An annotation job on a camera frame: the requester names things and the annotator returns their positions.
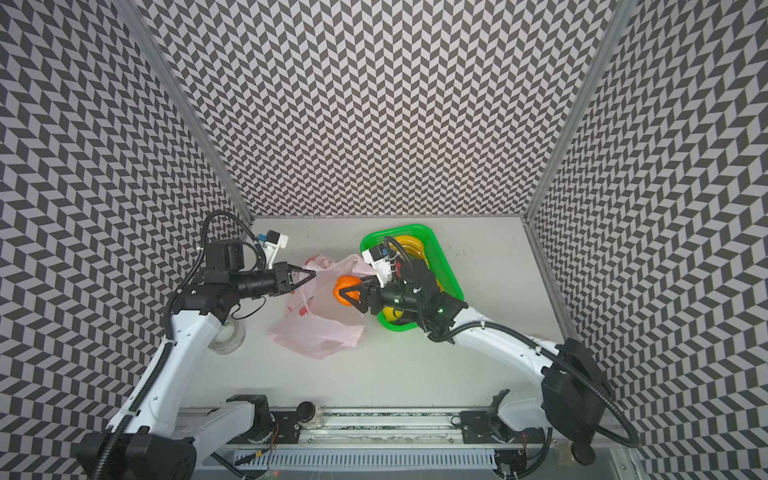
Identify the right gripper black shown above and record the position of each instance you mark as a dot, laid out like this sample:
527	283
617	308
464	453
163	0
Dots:
373	294

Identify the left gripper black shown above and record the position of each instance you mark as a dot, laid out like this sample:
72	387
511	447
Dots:
282	279

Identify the large orange fake orange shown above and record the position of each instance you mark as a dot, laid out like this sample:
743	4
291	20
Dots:
347	290

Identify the pink plastic bag peach print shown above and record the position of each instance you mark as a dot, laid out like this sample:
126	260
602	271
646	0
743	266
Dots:
315	324

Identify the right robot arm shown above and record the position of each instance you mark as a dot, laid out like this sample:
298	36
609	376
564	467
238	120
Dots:
572	395

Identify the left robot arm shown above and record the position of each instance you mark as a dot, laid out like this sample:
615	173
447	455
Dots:
150	437

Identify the yellow fake banana bunch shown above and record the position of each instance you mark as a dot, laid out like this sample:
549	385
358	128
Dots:
412	246

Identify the green plastic basket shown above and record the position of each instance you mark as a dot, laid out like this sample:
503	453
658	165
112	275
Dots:
451	293

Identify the clear tape roll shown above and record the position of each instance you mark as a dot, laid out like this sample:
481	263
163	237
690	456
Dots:
229	338

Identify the black round cap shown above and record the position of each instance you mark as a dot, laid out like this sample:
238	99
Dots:
583	454

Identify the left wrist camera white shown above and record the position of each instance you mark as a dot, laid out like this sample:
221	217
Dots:
272	242

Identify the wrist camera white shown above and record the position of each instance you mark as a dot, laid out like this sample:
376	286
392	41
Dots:
272	242
380	258

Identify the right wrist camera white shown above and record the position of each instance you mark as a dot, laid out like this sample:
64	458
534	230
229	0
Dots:
380	258

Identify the black knob on rail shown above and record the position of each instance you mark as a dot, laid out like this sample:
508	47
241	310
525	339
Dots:
308	413

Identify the aluminium front rail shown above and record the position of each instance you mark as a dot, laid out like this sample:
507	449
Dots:
338	428

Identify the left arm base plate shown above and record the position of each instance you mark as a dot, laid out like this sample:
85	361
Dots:
268	425

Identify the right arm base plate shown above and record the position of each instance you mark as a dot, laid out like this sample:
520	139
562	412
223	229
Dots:
485	425

